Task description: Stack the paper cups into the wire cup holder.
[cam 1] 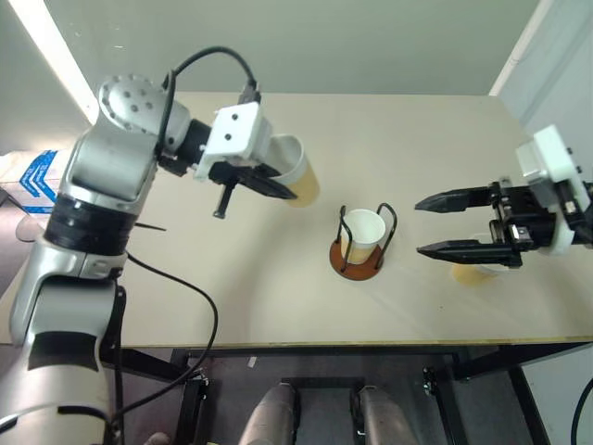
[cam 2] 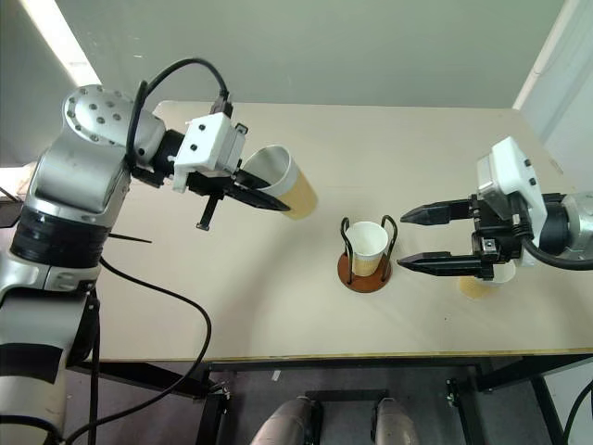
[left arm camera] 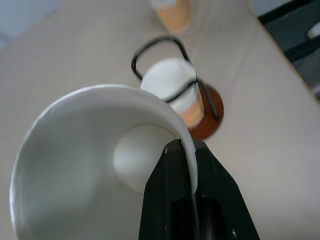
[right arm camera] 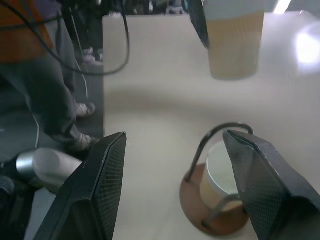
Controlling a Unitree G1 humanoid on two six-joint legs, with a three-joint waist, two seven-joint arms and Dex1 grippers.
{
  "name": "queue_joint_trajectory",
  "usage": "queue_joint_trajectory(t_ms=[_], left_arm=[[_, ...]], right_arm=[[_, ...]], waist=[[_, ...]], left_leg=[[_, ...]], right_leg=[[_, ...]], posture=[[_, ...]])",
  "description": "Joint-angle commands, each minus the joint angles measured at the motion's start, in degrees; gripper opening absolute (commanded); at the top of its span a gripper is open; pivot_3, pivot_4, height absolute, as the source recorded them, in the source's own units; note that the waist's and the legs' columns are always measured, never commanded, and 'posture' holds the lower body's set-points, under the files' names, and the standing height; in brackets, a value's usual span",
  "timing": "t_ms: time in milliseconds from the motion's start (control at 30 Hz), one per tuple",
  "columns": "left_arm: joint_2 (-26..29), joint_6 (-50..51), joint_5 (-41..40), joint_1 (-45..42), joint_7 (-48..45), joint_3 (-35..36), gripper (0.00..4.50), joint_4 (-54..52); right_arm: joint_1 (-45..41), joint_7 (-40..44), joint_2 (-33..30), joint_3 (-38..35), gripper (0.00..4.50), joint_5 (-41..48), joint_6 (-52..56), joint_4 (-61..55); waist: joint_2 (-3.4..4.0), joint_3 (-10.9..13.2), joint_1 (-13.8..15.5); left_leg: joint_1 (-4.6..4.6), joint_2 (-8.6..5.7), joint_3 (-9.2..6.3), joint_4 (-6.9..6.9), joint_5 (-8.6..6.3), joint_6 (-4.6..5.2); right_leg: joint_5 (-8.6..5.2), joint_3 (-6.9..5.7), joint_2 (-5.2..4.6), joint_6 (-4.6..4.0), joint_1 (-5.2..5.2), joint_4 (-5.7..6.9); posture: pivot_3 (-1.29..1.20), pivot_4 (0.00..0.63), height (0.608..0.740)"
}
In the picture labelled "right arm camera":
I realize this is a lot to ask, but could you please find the silver robot body part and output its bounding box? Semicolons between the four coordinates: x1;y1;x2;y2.
15;147;84;194

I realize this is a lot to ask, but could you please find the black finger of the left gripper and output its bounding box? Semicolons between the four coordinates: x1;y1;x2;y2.
190;0;211;50

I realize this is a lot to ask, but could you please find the wire cup holder wooden base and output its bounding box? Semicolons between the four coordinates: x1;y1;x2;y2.
179;121;254;236

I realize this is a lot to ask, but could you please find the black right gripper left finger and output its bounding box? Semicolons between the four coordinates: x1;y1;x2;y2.
33;131;127;240

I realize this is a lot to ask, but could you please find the person in grey trousers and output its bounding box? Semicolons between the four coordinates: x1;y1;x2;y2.
0;0;105;154

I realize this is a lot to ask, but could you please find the black robot body part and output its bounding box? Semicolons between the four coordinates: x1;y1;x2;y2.
0;159;37;240

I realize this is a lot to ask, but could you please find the tan ribbed paper cup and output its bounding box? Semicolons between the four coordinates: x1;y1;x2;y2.
199;140;245;214
202;0;265;82

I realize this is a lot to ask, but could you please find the person in dark trousers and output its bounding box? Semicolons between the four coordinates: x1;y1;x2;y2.
61;0;105;64

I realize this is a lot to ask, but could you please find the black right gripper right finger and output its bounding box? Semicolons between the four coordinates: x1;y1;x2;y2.
223;129;320;240

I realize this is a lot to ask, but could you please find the black cable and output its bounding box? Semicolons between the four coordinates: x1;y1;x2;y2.
0;0;131;76

